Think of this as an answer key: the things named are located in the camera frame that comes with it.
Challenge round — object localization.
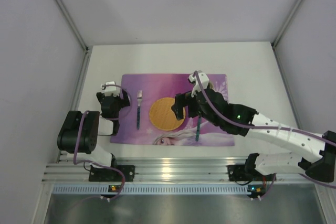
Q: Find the purple Frozen placemat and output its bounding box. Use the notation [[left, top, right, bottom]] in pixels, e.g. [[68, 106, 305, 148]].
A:
[[110, 73, 235, 147]]

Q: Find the woven wicker plate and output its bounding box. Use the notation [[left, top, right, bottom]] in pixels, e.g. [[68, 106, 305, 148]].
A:
[[149, 97, 186, 131]]

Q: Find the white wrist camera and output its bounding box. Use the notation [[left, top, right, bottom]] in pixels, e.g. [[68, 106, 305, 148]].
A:
[[101, 81, 119, 97], [188, 70, 209, 98]]

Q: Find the aluminium rail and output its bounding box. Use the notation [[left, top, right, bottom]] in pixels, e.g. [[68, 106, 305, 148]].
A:
[[42, 155, 245, 184]]

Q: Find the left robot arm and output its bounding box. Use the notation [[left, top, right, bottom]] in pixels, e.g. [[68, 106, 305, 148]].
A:
[[57, 90, 132, 169]]

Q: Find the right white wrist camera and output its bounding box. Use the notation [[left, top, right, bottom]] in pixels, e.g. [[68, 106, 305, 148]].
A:
[[188, 70, 209, 98]]

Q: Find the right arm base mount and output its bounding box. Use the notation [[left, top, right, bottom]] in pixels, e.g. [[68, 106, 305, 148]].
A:
[[227, 165, 274, 183]]

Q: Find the spoon with teal handle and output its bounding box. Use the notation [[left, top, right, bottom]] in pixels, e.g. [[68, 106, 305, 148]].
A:
[[195, 116, 202, 142]]

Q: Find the slotted cable duct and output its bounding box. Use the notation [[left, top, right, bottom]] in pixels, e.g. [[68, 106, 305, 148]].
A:
[[52, 185, 268, 195]]

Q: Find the fork with teal handle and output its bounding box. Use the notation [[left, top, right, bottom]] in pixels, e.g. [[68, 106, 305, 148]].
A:
[[136, 90, 143, 130]]

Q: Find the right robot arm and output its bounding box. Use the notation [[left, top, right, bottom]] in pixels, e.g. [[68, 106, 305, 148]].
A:
[[171, 89, 335, 184]]

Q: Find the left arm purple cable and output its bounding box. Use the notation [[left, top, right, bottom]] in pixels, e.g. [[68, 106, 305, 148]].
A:
[[72, 84, 133, 204]]

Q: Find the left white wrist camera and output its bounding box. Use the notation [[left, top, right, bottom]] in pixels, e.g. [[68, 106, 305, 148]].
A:
[[101, 81, 119, 97]]

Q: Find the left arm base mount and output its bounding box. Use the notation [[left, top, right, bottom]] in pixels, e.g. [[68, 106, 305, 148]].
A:
[[88, 165, 135, 182]]

